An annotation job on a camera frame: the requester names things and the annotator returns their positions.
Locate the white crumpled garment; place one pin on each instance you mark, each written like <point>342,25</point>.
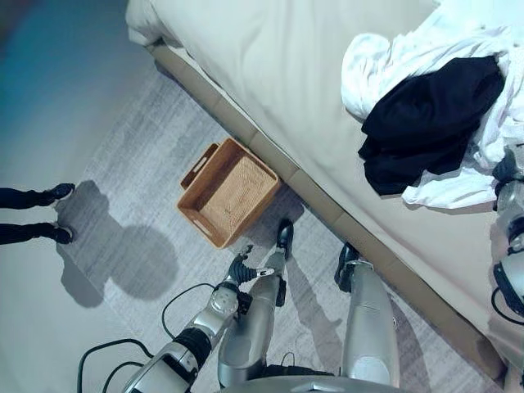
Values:
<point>507,106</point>

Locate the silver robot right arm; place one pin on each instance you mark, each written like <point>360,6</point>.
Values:
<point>512,229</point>

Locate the silver robot leg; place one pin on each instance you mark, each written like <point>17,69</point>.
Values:
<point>368,319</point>
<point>256,319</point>

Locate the silver robot left leg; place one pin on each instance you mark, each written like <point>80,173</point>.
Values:
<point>256,319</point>

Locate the white duvet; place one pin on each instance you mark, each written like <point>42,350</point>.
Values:
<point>141,20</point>

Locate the bed with beige sheet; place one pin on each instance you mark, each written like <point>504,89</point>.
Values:
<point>294,82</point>

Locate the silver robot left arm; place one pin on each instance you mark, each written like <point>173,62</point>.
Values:
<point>204,327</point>

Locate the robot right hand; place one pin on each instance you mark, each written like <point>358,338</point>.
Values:
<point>509,164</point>

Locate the grey robot torso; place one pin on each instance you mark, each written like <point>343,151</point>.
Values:
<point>311,385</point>

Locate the brown wicker basket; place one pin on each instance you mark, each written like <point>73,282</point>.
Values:
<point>229,196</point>

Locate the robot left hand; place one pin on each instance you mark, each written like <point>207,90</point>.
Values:
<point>242,273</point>

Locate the person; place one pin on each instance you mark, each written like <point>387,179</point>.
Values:
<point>37,213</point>

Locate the grey rug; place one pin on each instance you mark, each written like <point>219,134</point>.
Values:
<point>143,184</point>

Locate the black garment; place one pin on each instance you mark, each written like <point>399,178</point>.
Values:
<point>430,123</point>

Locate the silver robot right leg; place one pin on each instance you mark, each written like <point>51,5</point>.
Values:
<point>368,319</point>

